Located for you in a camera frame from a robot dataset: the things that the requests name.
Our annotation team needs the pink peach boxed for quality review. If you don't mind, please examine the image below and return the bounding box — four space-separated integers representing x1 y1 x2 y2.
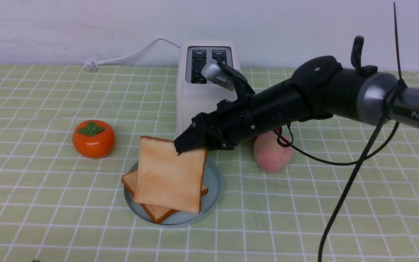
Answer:
254 131 294 174

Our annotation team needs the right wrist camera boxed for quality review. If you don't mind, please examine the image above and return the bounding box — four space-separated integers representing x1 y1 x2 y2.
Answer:
201 59 255 102

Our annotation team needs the white power cord with plug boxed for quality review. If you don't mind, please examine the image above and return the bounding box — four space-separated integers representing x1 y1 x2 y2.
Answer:
84 38 181 71

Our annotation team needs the light blue round plate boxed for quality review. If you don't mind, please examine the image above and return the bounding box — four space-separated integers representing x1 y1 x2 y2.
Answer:
123 159 223 228

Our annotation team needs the orange persimmon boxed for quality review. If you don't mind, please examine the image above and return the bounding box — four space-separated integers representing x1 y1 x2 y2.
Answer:
72 119 115 159

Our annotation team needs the white two-slot toaster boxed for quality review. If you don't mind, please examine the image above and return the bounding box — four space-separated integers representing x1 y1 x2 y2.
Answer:
175 39 240 137

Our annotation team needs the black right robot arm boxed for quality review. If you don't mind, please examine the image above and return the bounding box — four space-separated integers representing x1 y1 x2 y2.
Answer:
174 35 419 153

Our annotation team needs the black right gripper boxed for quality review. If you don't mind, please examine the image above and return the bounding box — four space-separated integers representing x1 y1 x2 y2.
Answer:
173 80 312 155

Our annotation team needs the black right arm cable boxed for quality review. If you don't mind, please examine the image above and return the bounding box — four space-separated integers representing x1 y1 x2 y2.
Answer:
273 2 408 262

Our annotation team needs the green checkered tablecloth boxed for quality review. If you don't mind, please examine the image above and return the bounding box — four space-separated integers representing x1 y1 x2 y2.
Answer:
0 64 419 262

